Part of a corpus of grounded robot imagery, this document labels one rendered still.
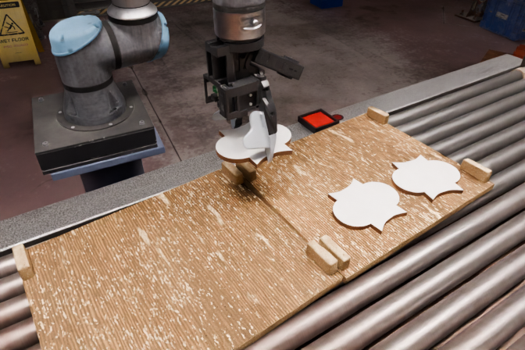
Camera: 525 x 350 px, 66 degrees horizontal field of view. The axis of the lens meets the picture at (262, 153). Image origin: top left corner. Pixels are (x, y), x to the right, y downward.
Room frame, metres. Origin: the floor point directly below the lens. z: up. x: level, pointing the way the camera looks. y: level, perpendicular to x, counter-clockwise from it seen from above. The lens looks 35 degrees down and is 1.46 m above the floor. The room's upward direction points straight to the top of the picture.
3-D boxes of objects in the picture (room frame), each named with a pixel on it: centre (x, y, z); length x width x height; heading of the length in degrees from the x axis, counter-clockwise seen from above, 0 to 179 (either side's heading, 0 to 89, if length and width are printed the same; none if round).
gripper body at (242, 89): (0.59, 0.04, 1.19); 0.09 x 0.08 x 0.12; 125
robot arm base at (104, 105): (0.92, 0.43, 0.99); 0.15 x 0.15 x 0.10
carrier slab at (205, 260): (0.43, 0.14, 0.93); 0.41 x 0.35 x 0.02; 126
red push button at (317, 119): (0.90, -0.14, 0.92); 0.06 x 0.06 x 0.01; 31
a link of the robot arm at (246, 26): (0.59, 0.03, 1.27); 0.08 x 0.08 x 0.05
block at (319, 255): (0.43, -0.09, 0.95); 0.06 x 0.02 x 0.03; 36
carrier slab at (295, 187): (0.66, -0.20, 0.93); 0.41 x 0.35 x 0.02; 124
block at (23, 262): (0.42, 0.38, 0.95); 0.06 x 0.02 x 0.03; 36
